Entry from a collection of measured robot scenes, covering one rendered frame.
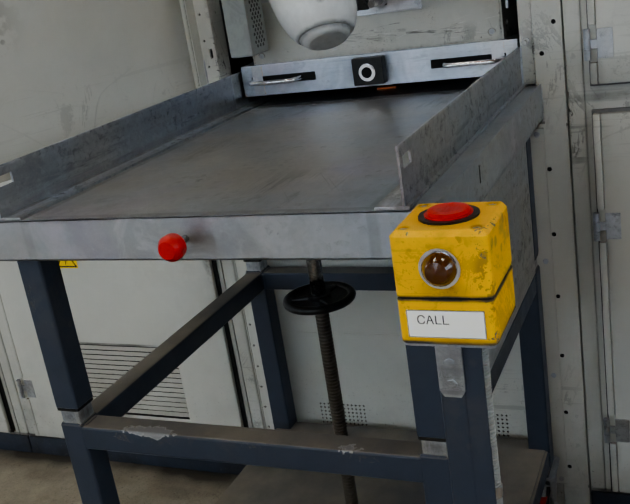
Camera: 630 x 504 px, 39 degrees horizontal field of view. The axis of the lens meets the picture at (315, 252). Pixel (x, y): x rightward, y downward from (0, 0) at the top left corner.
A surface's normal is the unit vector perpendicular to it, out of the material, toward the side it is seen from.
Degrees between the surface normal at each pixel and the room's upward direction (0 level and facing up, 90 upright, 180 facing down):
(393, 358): 90
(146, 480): 0
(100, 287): 90
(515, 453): 0
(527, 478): 0
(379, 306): 90
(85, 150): 90
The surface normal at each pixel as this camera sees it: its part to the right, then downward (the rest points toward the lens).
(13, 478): -0.15, -0.94
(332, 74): -0.38, 0.35
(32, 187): 0.91, 0.00
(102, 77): 0.75, 0.10
